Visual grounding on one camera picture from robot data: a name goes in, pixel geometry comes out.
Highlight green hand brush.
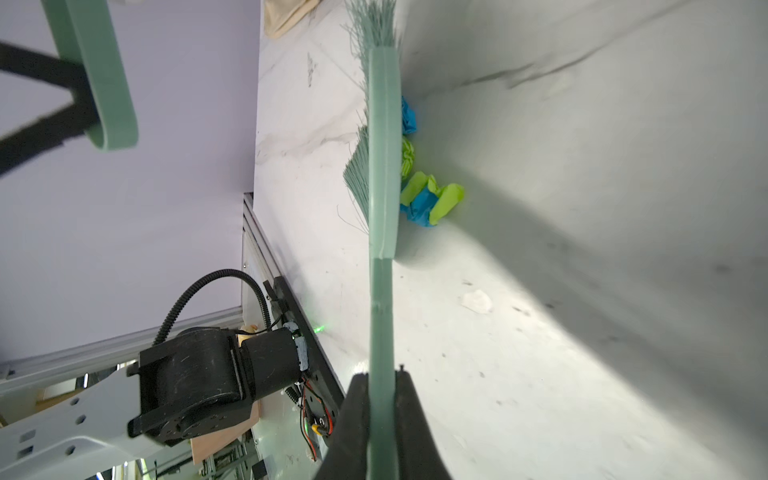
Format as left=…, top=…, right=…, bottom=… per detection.
left=344, top=1, right=402, bottom=479

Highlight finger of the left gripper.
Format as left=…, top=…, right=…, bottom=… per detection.
left=1, top=103, right=99, bottom=176
left=1, top=42, right=90, bottom=95

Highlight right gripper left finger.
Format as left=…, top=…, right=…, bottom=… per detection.
left=314, top=373, right=370, bottom=480

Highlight beige glove left side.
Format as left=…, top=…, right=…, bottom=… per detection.
left=263, top=0, right=320, bottom=39

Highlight paper scraps cluster far left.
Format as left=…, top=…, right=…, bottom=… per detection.
left=400, top=97, right=465, bottom=228

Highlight green plastic dustpan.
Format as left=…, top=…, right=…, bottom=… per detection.
left=42, top=1, right=139, bottom=151

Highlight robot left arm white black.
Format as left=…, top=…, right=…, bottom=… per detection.
left=1, top=269, right=309, bottom=479

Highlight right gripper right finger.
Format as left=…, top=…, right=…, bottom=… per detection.
left=394, top=368, right=451, bottom=480

